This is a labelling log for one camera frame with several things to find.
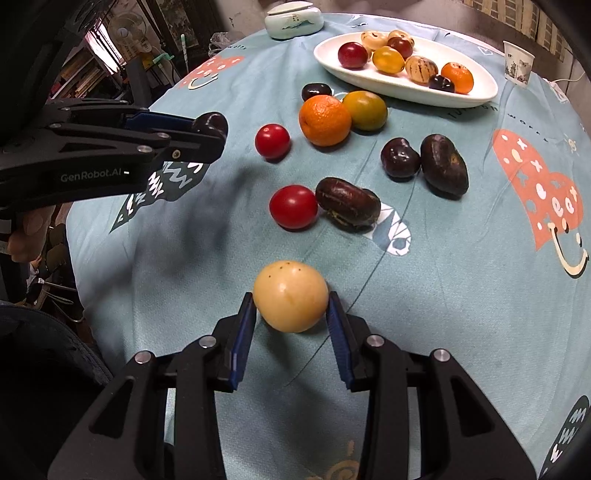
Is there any pale striped pepino melon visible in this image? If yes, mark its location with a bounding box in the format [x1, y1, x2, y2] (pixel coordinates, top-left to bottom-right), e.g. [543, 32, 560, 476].
[361, 30, 389, 51]

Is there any round pale yellow pear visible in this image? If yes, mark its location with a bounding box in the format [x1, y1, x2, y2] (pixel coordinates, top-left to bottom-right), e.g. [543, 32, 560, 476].
[252, 260, 329, 333]

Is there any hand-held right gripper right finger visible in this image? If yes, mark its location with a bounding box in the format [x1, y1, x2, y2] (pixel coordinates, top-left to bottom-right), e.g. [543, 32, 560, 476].
[325, 291, 539, 480]

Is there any large tan pepino melon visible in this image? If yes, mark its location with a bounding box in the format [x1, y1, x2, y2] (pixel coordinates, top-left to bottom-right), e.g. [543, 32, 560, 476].
[405, 55, 439, 85]

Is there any red plum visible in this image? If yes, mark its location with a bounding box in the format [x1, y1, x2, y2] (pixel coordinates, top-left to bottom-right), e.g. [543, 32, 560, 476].
[337, 41, 369, 70]

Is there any dark blue garment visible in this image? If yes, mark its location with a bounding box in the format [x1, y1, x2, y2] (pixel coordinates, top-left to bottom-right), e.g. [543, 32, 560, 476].
[0, 300, 114, 462]

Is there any bookshelf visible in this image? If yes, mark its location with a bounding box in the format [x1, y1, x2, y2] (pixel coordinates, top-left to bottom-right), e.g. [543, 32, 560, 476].
[51, 44, 116, 100]

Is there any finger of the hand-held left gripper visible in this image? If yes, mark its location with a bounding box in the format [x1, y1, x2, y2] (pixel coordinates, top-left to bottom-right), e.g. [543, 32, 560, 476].
[46, 122, 227, 162]
[44, 99, 197, 134]

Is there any light blue printed tablecloth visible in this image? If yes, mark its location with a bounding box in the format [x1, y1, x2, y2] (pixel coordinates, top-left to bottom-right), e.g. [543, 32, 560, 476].
[65, 11, 591, 480]

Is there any green-orange tomato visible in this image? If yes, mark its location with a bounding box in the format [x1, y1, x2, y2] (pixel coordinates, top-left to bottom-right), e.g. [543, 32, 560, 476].
[342, 90, 388, 131]

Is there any large orange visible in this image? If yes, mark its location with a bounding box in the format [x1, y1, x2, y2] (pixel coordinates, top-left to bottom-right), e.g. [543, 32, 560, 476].
[298, 95, 352, 147]

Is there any dark red-brown tomato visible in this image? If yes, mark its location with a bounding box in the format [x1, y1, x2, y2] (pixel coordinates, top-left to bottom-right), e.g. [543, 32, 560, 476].
[387, 37, 414, 60]

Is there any yellow-orange tomato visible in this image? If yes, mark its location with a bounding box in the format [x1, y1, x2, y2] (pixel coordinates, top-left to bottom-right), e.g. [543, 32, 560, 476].
[372, 46, 406, 75]

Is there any white electric fan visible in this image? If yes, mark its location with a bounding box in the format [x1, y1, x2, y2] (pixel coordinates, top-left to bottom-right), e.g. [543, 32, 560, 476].
[111, 10, 148, 54]

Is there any small mandarin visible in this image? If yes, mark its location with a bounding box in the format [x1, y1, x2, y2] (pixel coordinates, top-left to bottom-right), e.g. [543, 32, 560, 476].
[441, 61, 475, 94]

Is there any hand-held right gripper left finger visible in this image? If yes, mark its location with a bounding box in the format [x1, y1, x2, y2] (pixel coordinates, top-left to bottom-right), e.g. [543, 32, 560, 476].
[48, 292, 257, 480]

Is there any clear plastic bag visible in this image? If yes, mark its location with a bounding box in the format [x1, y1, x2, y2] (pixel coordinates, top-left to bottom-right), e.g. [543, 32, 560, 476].
[209, 32, 236, 58]

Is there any white cable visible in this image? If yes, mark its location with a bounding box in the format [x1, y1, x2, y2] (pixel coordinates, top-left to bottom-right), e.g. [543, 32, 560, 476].
[545, 73, 587, 90]

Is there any white ceramic lidded jar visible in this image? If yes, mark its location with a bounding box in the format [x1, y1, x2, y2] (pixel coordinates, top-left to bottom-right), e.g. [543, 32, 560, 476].
[264, 1, 324, 40]

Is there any person's left hand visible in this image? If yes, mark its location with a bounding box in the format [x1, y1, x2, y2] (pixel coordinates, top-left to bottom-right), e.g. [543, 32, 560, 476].
[7, 205, 58, 264]

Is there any red tomato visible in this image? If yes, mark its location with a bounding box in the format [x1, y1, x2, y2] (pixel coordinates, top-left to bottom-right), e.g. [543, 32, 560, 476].
[255, 123, 291, 160]
[269, 185, 319, 230]

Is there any white oval plate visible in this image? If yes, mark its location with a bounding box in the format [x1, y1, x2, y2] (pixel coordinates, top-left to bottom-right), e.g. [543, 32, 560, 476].
[313, 31, 499, 109]

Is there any white printed paper cup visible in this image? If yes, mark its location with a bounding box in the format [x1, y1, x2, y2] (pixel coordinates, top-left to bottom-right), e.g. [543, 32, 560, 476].
[503, 40, 535, 88]

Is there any large dark passion fruit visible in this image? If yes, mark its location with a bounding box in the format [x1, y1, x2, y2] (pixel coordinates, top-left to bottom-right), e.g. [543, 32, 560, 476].
[419, 134, 470, 195]

